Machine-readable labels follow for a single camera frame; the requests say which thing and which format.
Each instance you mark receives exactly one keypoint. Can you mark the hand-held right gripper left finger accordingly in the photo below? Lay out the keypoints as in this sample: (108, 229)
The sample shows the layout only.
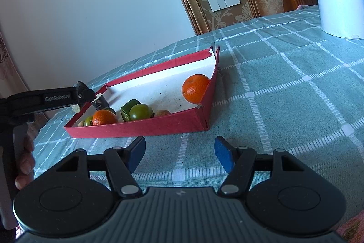
(136, 153)

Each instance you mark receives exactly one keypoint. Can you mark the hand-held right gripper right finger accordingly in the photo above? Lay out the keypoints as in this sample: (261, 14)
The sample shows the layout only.
(224, 153)

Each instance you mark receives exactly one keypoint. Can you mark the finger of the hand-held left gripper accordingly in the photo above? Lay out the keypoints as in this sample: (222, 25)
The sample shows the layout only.
(51, 99)

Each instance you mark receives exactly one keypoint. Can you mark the red cardboard box tray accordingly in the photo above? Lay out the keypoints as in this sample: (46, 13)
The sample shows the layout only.
(159, 126)

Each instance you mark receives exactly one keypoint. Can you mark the small brown round fruit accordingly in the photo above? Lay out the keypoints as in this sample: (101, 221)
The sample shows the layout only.
(81, 123)

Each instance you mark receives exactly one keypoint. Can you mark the large green tomato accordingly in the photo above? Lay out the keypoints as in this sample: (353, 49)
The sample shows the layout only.
(140, 112)

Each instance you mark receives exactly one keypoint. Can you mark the small green tomato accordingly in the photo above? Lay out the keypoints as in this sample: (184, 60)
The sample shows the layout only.
(88, 121)

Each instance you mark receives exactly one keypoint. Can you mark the large brown round fruit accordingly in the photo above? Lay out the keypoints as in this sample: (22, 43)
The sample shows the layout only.
(162, 113)

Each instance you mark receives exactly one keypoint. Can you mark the orange mandarin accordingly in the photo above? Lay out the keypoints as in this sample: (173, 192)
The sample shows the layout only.
(104, 117)
(194, 89)

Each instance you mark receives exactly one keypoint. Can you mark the small dark cup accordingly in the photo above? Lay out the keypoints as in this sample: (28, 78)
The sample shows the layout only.
(100, 102)

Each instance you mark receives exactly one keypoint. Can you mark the person's left hand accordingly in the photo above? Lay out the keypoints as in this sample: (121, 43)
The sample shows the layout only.
(27, 163)

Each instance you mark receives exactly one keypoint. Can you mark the patterned curtain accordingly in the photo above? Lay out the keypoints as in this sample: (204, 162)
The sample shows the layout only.
(8, 66)

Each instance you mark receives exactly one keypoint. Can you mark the pink towel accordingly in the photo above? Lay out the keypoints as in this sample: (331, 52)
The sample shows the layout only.
(352, 228)

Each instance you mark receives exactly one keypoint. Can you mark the pink fabric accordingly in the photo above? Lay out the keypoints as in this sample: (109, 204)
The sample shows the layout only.
(302, 7)

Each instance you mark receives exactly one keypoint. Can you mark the white wall light switch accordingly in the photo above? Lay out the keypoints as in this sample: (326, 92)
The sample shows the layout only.
(223, 1)

